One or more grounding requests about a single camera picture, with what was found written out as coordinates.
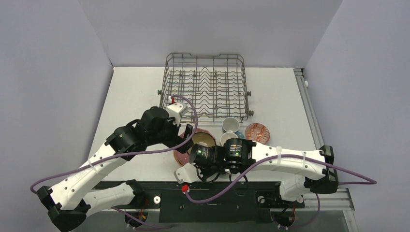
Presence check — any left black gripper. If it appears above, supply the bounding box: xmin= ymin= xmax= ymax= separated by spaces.
xmin=147 ymin=116 xmax=193 ymax=153

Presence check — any dark brown glazed bowl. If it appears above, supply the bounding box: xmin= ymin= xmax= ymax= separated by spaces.
xmin=192 ymin=132 xmax=216 ymax=147

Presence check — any grey wire dish rack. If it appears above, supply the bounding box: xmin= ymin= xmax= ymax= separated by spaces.
xmin=157 ymin=53 xmax=254 ymax=122

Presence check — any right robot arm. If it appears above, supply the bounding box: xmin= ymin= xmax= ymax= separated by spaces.
xmin=189 ymin=138 xmax=339 ymax=206

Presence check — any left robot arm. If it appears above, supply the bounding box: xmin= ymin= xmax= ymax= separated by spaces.
xmin=36 ymin=102 xmax=193 ymax=232

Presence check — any yellow green mug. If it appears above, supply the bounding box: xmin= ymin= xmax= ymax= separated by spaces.
xmin=220 ymin=132 xmax=238 ymax=146

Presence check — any pink polka dot plate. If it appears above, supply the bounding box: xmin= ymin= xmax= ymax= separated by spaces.
xmin=174 ymin=128 xmax=214 ymax=166

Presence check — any orange patterned small bowl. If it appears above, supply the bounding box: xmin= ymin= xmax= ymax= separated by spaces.
xmin=245 ymin=123 xmax=270 ymax=144

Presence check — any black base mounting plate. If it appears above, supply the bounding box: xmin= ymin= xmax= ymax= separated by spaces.
xmin=105 ymin=181 xmax=305 ymax=224

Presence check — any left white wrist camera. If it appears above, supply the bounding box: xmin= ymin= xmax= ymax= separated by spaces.
xmin=165 ymin=102 xmax=188 ymax=126

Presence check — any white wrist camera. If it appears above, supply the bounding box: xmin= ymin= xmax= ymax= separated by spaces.
xmin=165 ymin=102 xmax=188 ymax=126
xmin=174 ymin=163 xmax=200 ymax=184

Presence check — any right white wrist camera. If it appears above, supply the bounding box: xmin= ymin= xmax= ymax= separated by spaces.
xmin=174 ymin=163 xmax=200 ymax=184

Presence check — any blue handled white mug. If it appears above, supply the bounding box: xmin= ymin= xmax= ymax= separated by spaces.
xmin=221 ymin=117 xmax=245 ymax=139

